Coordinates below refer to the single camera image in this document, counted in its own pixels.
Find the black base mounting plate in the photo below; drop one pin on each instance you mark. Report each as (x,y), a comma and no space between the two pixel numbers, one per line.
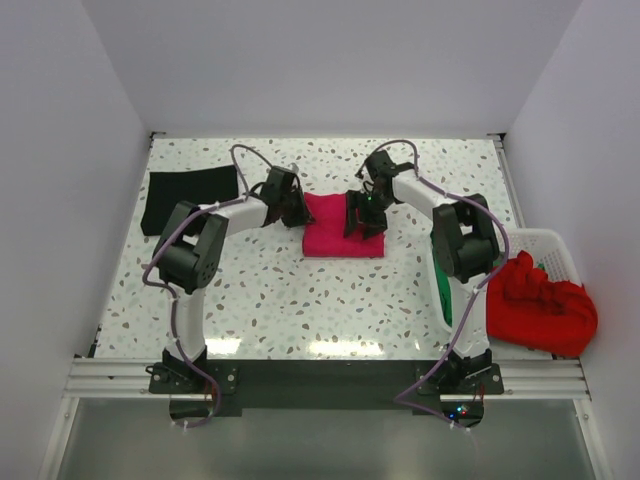
(228,388)

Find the magenta t shirt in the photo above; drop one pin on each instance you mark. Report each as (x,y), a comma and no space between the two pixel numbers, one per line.
(324,238)

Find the aluminium frame rail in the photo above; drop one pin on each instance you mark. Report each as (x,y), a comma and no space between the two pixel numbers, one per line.
(124,378)

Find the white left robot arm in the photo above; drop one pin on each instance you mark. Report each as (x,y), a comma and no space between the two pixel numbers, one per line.
(187,256)

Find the white plastic laundry basket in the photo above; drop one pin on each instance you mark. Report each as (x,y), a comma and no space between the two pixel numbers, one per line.
(548,251)

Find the green t shirt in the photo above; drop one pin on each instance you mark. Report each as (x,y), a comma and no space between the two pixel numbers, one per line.
(444,292)

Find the red t shirt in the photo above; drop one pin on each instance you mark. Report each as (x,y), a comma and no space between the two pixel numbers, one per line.
(526,308)

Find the folded black t shirt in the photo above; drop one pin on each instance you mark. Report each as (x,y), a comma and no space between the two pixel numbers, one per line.
(167,189)

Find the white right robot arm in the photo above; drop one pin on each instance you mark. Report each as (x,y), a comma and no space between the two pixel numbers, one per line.
(464,246)

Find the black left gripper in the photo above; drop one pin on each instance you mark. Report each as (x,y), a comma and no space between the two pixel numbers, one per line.
(302,217)

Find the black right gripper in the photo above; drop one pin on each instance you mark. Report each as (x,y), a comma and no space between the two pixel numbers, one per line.
(374,225)

